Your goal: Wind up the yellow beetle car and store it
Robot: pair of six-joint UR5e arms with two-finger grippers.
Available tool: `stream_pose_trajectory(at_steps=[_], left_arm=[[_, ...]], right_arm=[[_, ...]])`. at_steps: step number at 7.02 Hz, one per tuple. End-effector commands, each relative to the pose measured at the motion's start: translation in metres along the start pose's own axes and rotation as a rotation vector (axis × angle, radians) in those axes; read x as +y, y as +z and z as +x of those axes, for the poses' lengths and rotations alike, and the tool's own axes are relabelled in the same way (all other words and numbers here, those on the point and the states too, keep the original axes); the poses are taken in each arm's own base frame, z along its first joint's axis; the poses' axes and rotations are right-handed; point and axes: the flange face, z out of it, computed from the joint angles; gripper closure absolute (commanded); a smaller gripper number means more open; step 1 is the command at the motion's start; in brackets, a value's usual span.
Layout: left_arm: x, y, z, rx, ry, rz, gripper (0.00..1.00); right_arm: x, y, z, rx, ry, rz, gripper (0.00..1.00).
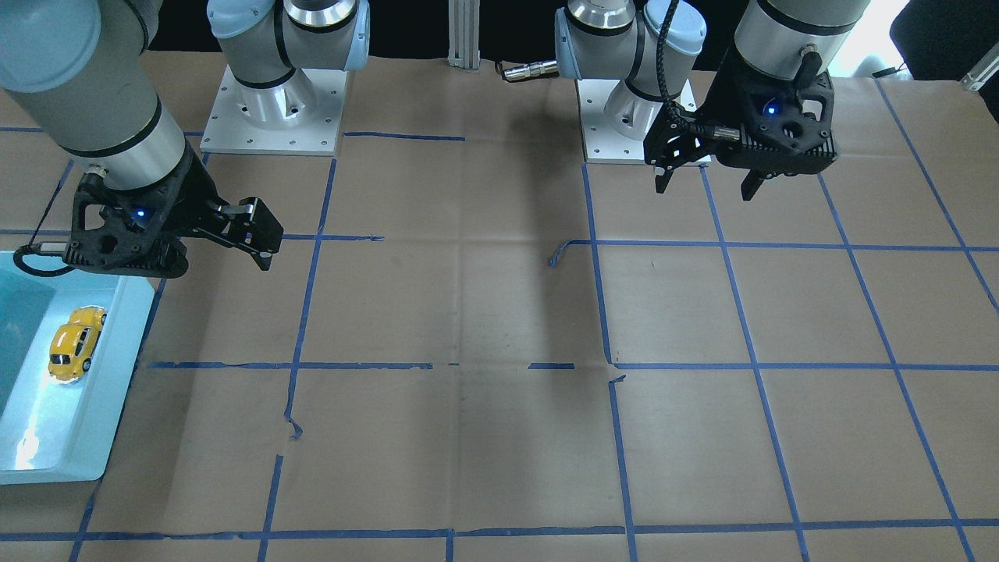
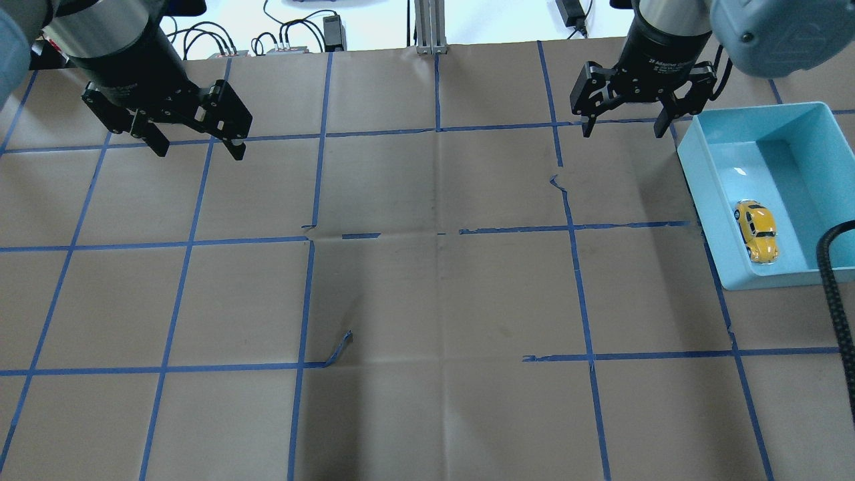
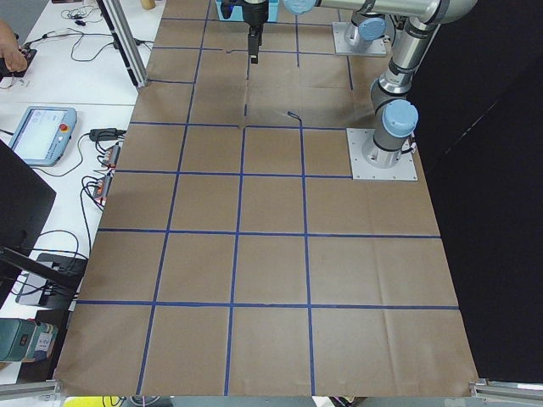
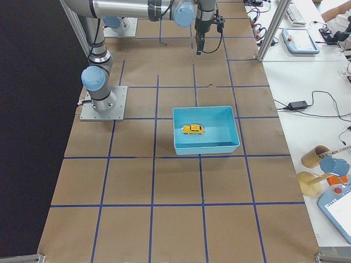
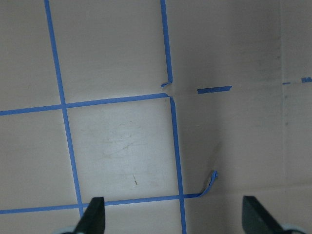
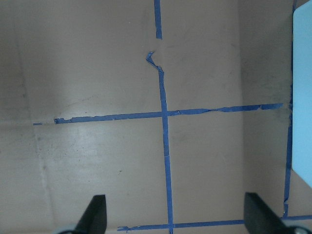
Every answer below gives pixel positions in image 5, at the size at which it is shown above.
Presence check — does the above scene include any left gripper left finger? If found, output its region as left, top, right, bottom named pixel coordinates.
left=74, top=197, right=105, bottom=234

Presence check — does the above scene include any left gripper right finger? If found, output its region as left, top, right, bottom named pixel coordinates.
left=242, top=195, right=287, bottom=234

